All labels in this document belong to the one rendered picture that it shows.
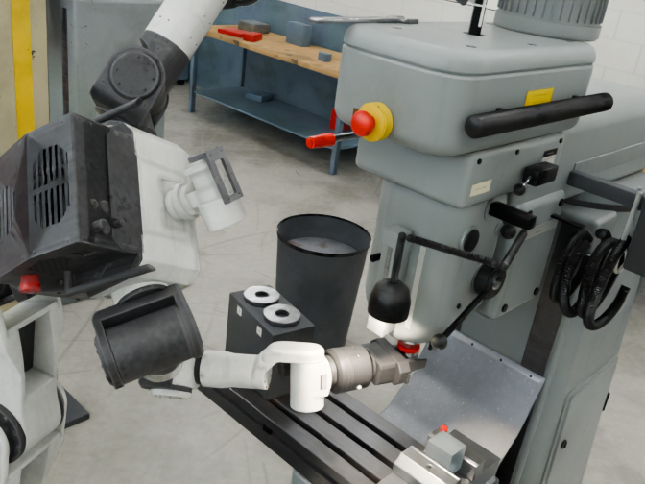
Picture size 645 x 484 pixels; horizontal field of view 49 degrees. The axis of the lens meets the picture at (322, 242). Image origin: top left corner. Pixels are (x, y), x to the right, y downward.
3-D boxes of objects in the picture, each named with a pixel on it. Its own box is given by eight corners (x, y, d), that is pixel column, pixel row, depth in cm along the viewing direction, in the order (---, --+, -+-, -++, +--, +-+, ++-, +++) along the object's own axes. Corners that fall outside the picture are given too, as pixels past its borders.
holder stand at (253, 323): (265, 401, 173) (273, 330, 165) (224, 353, 189) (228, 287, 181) (306, 388, 180) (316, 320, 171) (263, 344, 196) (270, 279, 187)
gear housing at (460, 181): (460, 213, 116) (473, 155, 112) (350, 167, 131) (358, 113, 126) (557, 181, 139) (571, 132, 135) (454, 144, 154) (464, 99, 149)
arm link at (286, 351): (321, 353, 133) (250, 349, 135) (320, 399, 134) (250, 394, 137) (326, 343, 139) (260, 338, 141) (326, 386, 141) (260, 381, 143)
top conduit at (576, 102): (480, 142, 103) (486, 118, 101) (456, 133, 105) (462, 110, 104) (610, 113, 134) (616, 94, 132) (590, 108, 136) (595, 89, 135)
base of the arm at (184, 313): (116, 402, 114) (106, 379, 104) (93, 332, 119) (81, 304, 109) (206, 367, 118) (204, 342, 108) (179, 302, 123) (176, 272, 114)
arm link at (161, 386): (131, 394, 139) (125, 383, 118) (141, 328, 143) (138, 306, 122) (190, 400, 141) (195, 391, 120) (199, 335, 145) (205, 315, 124)
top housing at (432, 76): (442, 164, 105) (465, 55, 98) (317, 117, 121) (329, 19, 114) (584, 130, 137) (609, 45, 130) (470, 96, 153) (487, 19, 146)
